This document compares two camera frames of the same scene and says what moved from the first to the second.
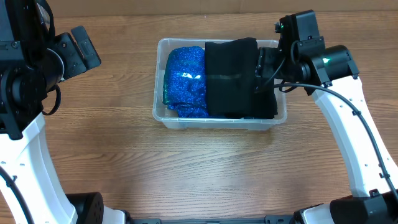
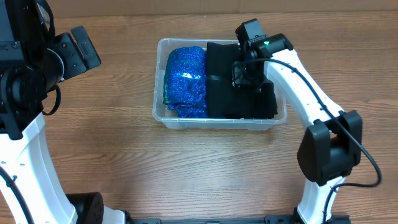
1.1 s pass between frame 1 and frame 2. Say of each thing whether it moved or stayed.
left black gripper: stayed
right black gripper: moved
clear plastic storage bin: stayed
